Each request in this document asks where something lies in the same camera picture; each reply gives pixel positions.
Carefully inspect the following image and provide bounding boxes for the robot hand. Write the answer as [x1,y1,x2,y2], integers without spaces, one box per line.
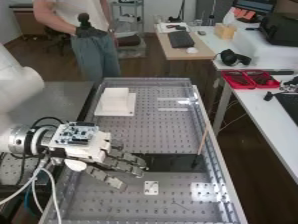
[42,121,150,193]

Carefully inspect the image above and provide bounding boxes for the black plate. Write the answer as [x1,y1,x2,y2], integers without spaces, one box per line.
[130,152,208,174]

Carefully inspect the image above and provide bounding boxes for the thin stick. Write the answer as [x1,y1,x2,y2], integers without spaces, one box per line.
[190,127,210,169]

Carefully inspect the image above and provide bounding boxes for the clear box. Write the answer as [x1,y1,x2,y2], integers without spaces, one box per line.
[38,77,250,224]

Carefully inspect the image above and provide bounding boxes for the person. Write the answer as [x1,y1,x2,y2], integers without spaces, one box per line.
[31,0,122,83]

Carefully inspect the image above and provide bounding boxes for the black chair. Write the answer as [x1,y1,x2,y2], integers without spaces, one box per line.
[42,25,74,57]

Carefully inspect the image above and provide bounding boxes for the wooden desk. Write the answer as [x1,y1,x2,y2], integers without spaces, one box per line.
[152,23,219,83]

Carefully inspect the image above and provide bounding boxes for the metal shelf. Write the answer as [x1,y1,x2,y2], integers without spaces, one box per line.
[107,0,147,60]

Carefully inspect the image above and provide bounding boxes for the black keyboard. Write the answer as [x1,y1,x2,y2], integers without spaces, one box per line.
[166,30,196,50]
[274,92,298,127]

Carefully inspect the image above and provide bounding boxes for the red tray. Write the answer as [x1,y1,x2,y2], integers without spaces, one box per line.
[219,69,258,90]
[244,69,282,89]

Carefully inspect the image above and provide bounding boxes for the white desk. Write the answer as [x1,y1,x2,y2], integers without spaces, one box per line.
[194,24,298,73]
[211,74,298,186]

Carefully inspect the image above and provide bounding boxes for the black headphones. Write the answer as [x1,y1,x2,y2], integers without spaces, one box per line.
[218,48,252,67]

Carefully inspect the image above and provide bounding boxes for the black mouse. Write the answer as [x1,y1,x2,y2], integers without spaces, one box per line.
[262,91,275,102]

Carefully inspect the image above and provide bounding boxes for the black bag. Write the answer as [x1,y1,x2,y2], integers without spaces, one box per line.
[258,12,298,48]

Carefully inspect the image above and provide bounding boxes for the black cable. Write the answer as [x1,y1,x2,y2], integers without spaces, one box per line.
[26,116,65,134]

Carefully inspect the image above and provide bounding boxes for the white cable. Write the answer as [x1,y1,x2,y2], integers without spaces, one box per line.
[0,166,45,206]
[41,167,63,224]

